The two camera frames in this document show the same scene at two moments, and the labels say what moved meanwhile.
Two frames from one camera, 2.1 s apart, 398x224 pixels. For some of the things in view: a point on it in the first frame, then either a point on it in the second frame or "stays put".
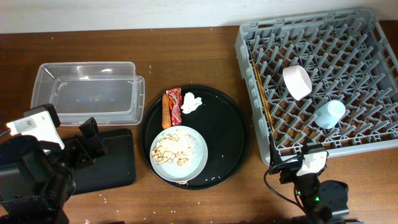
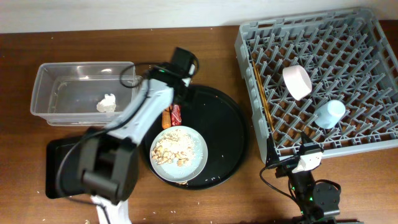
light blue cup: x=329 y=114 stays put
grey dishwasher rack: x=331 y=76 stays put
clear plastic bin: x=109 y=92 stays put
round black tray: x=224 y=127 stays put
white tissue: x=191 y=102 -> x=107 y=104
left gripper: x=91 y=129 -> x=183 y=94
